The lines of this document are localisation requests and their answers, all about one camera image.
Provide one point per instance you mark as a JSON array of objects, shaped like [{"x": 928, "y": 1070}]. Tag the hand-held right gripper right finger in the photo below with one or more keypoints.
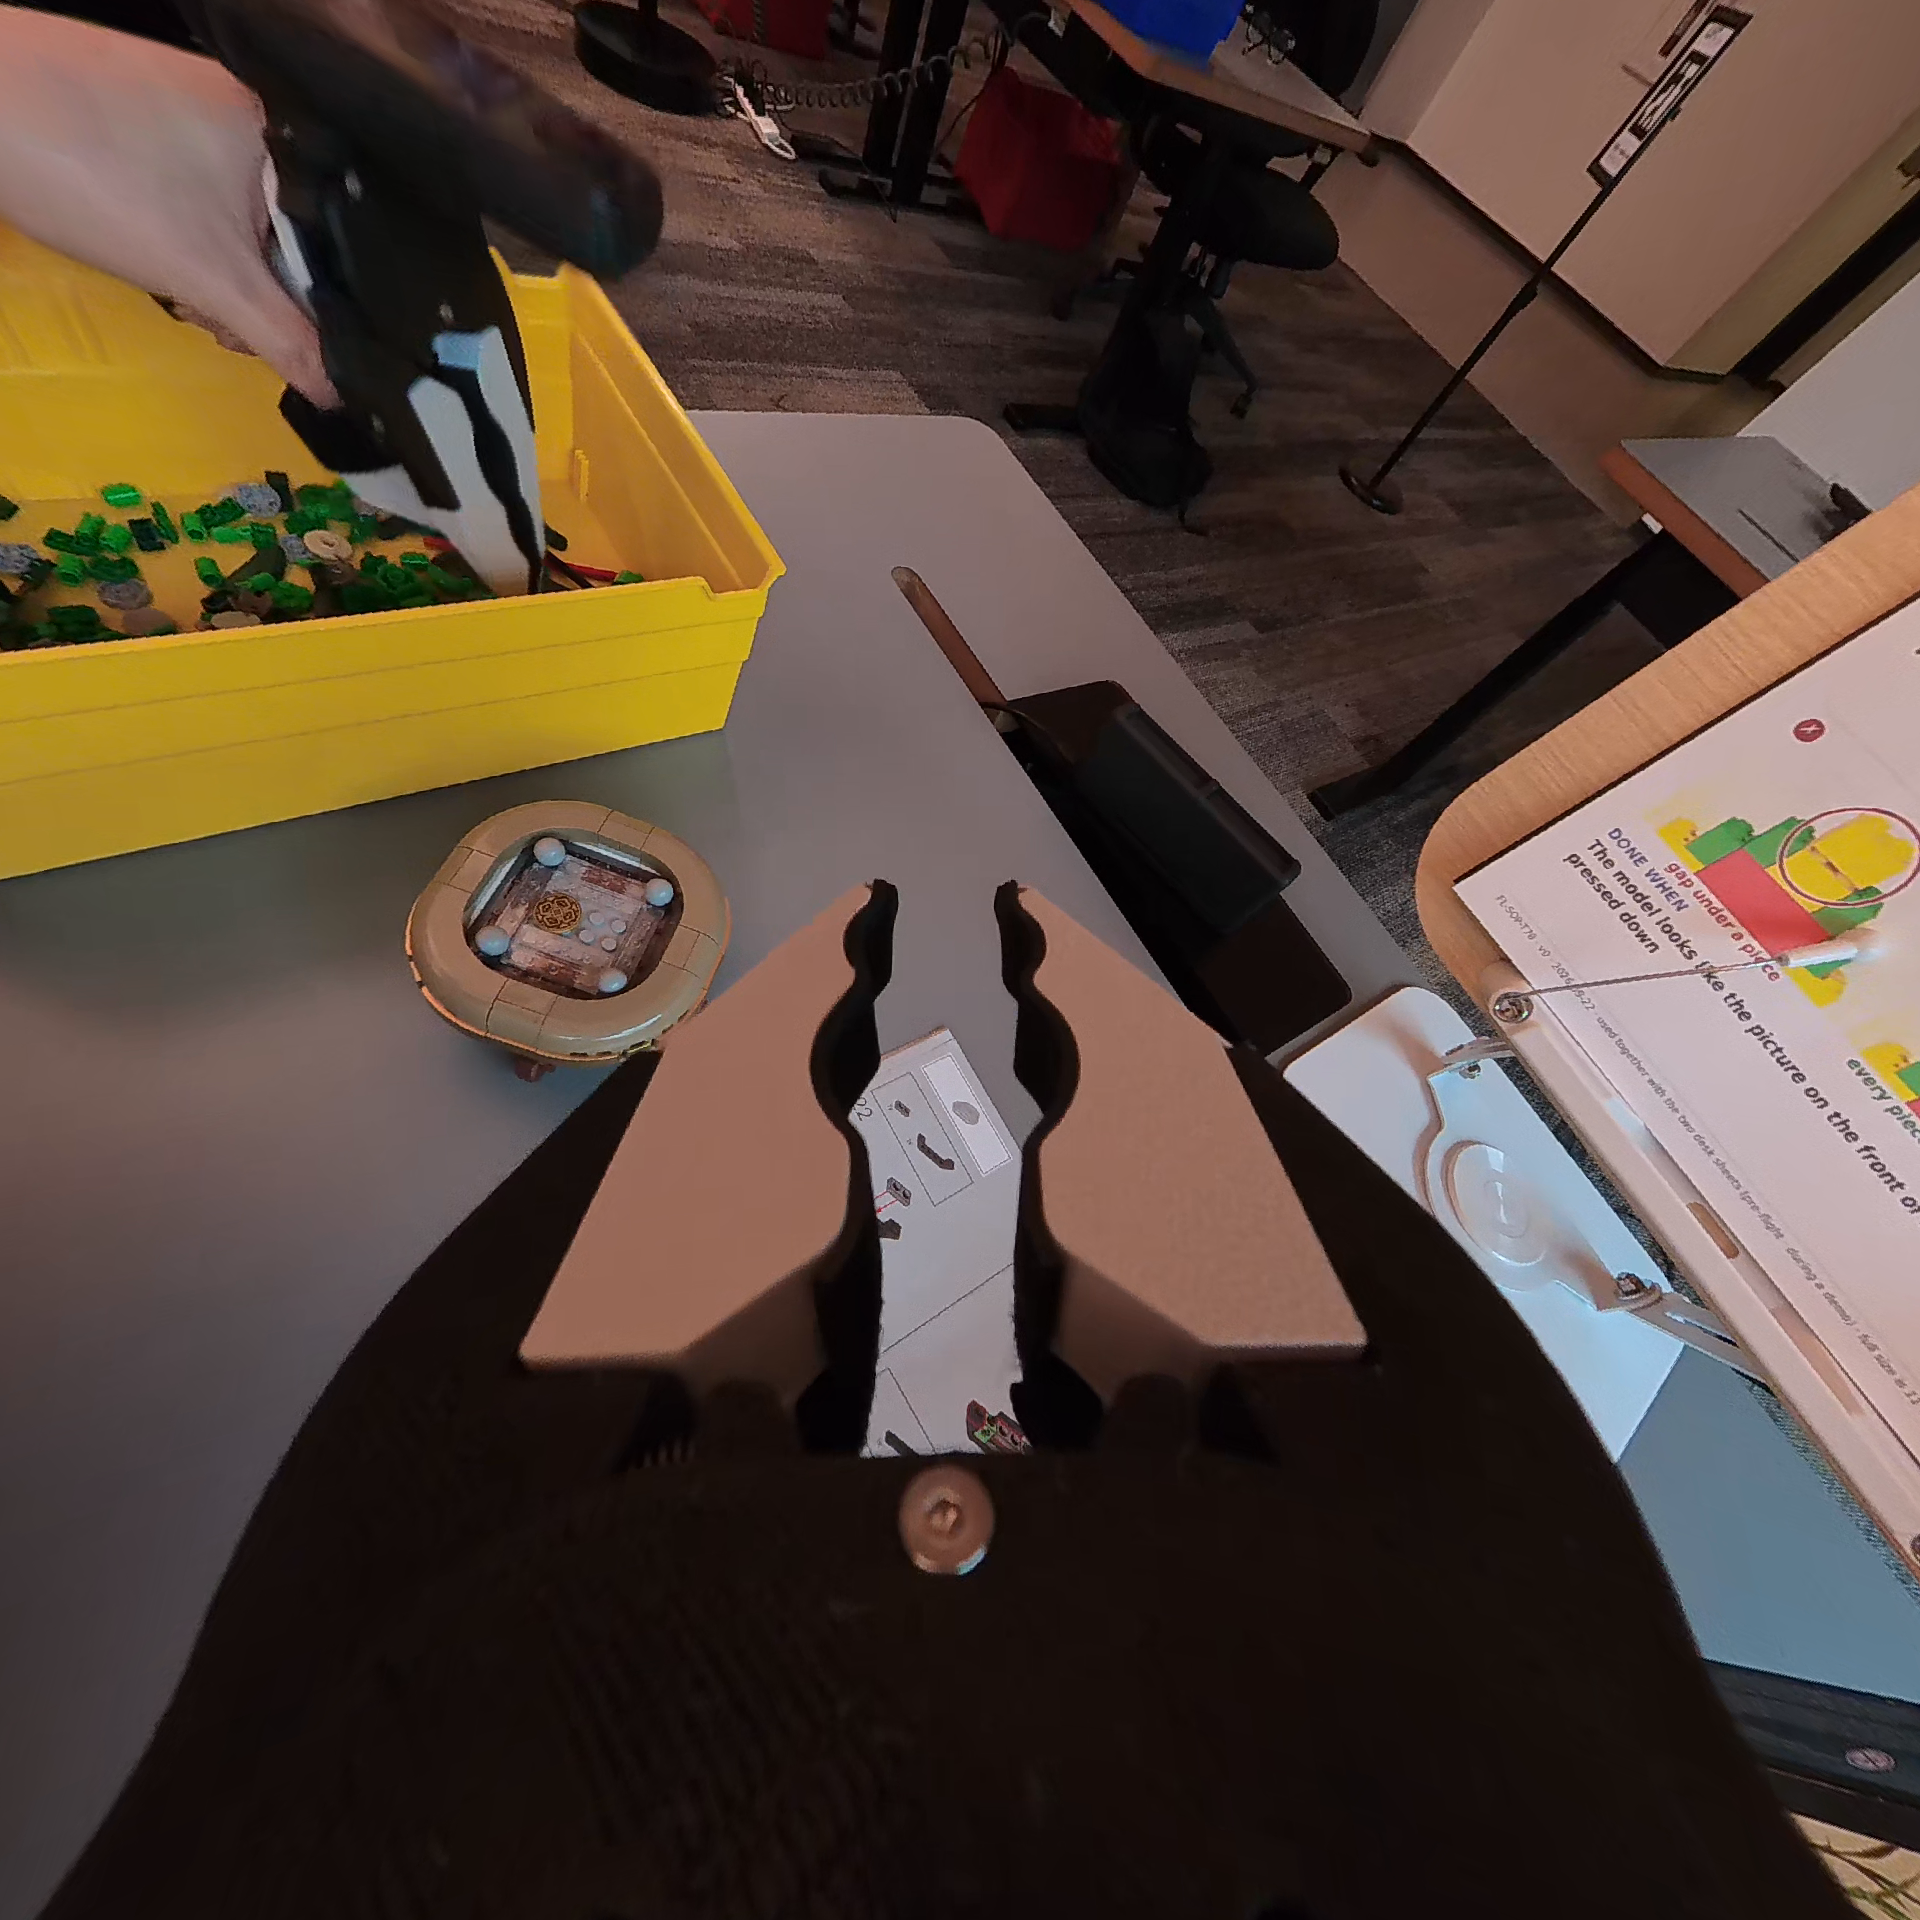
[{"x": 1184, "y": 1171}]

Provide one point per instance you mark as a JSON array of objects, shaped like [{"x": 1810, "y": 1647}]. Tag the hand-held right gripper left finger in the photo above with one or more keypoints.
[{"x": 705, "y": 1171}]

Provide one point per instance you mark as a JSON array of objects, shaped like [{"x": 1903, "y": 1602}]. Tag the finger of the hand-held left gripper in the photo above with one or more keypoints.
[
  {"x": 475, "y": 359},
  {"x": 451, "y": 518}
]

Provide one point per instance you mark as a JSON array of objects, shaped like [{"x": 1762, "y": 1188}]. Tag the yellow plastic bin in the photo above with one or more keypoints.
[{"x": 375, "y": 705}]

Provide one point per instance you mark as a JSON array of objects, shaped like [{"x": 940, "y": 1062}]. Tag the tan round brick model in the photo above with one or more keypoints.
[{"x": 578, "y": 914}]

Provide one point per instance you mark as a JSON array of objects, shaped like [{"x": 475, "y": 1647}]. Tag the pile of small green bricks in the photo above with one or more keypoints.
[{"x": 90, "y": 569}]

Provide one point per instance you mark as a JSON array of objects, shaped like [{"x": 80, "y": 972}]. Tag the black desk-side chair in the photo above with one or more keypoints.
[{"x": 1170, "y": 810}]

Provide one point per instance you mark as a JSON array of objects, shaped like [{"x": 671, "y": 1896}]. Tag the grey desk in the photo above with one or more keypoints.
[{"x": 224, "y": 1201}]

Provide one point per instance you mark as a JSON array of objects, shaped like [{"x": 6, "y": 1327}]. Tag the black desk leg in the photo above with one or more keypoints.
[{"x": 902, "y": 90}]

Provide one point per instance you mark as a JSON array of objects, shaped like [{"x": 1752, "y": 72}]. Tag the wooden top desk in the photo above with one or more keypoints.
[{"x": 1200, "y": 75}]

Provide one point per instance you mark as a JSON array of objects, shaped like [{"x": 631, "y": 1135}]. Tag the person's left hand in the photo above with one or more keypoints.
[{"x": 135, "y": 195}]

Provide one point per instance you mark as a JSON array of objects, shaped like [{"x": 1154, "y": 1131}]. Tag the black round stand base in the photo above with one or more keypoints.
[{"x": 646, "y": 59}]

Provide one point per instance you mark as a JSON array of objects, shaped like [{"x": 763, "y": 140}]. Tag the white instruction booklet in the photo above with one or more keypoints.
[{"x": 945, "y": 1276}]

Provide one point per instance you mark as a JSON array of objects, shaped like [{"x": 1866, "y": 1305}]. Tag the white power strip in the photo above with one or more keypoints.
[{"x": 763, "y": 132}]

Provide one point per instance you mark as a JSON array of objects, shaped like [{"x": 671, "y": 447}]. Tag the brown rod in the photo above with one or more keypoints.
[{"x": 938, "y": 622}]

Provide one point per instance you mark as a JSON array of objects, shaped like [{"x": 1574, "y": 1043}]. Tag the wooden document stand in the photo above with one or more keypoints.
[{"x": 1576, "y": 779}]

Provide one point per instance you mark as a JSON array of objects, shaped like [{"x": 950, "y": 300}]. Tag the printed instruction sheet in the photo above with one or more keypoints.
[{"x": 1724, "y": 1050}]

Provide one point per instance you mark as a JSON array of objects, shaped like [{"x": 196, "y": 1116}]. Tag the red bag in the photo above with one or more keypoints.
[{"x": 1036, "y": 164}]

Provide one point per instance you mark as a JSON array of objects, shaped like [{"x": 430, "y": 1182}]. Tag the black backpack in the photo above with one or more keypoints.
[{"x": 1148, "y": 390}]

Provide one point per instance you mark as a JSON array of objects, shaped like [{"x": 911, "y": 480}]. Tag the black floor sign stand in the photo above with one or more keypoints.
[{"x": 1371, "y": 488}]

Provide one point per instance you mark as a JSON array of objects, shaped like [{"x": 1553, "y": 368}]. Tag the blue box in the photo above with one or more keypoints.
[{"x": 1170, "y": 24}]

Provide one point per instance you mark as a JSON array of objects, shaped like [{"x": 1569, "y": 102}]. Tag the black office chair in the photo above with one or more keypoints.
[{"x": 1260, "y": 210}]

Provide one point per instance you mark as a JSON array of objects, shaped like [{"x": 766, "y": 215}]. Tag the black metal bar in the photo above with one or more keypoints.
[{"x": 1800, "y": 1740}]

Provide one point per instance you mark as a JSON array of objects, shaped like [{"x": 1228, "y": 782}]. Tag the wooden edged grey table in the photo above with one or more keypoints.
[{"x": 1724, "y": 504}]

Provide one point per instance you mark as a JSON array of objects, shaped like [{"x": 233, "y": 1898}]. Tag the floral patterned cloth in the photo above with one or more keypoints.
[{"x": 1867, "y": 1875}]

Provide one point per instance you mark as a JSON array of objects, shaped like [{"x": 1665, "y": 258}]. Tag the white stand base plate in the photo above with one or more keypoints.
[{"x": 1350, "y": 1079}]

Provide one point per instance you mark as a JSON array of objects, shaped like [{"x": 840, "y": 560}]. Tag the metal stand bracket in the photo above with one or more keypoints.
[{"x": 1447, "y": 1095}]

